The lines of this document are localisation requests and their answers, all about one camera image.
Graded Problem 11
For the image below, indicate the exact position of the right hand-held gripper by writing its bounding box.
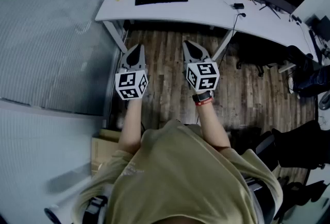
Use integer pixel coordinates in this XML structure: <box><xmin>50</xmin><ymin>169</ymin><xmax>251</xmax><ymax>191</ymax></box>
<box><xmin>182</xmin><ymin>40</ymin><xmax>221</xmax><ymax>94</ymax></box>

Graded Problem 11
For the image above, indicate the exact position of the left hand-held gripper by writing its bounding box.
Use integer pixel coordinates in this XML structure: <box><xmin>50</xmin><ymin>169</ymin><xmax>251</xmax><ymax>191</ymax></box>
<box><xmin>114</xmin><ymin>44</ymin><xmax>150</xmax><ymax>101</ymax></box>

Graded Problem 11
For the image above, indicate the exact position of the person's left forearm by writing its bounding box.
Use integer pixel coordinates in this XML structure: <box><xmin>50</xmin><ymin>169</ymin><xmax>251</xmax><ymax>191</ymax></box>
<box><xmin>117</xmin><ymin>96</ymin><xmax>143</xmax><ymax>154</ymax></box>

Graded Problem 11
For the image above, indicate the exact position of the person's right forearm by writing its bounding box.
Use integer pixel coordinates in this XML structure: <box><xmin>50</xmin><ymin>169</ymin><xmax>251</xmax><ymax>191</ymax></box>
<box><xmin>195</xmin><ymin>94</ymin><xmax>232</xmax><ymax>149</ymax></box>

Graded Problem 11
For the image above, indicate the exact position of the white desk leg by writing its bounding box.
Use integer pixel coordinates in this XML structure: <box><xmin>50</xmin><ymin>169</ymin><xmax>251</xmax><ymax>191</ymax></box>
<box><xmin>103</xmin><ymin>21</ymin><xmax>127</xmax><ymax>54</ymax></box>
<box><xmin>211</xmin><ymin>29</ymin><xmax>234</xmax><ymax>62</ymax></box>

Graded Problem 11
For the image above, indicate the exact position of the black smartwatch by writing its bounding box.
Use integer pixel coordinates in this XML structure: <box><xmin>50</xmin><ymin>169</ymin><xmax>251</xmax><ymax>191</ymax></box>
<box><xmin>192</xmin><ymin>90</ymin><xmax>215</xmax><ymax>102</ymax></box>

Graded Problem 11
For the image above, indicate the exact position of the red wristband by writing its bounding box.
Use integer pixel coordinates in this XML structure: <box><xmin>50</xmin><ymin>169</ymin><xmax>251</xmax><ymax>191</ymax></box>
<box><xmin>195</xmin><ymin>98</ymin><xmax>215</xmax><ymax>107</ymax></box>

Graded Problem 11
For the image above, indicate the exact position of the black office chair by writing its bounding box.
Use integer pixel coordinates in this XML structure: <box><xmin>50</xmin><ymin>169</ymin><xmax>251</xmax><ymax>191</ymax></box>
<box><xmin>236</xmin><ymin>37</ymin><xmax>314</xmax><ymax>77</ymax></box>
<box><xmin>254</xmin><ymin>119</ymin><xmax>326</xmax><ymax>218</ymax></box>

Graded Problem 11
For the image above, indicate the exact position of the cardboard box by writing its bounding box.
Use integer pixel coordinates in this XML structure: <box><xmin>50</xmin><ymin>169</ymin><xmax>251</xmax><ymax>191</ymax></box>
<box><xmin>91</xmin><ymin>129</ymin><xmax>122</xmax><ymax>175</ymax></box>

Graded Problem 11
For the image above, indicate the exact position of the black side monitor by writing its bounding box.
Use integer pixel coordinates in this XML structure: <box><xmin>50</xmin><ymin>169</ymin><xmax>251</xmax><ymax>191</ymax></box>
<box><xmin>251</xmin><ymin>0</ymin><xmax>306</xmax><ymax>20</ymax></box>

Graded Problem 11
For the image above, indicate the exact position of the olive t-shirt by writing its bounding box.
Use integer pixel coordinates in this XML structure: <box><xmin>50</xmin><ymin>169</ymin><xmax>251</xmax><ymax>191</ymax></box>
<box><xmin>73</xmin><ymin>119</ymin><xmax>284</xmax><ymax>224</ymax></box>

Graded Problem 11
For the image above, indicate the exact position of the black power cable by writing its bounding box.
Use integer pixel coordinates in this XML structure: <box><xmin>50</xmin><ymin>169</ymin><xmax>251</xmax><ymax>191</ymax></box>
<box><xmin>232</xmin><ymin>13</ymin><xmax>244</xmax><ymax>35</ymax></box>

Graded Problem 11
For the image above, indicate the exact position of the black white harness strap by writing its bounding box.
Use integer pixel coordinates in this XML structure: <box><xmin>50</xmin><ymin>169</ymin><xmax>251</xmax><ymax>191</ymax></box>
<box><xmin>244</xmin><ymin>176</ymin><xmax>276</xmax><ymax>224</ymax></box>
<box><xmin>82</xmin><ymin>194</ymin><xmax>109</xmax><ymax>224</ymax></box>

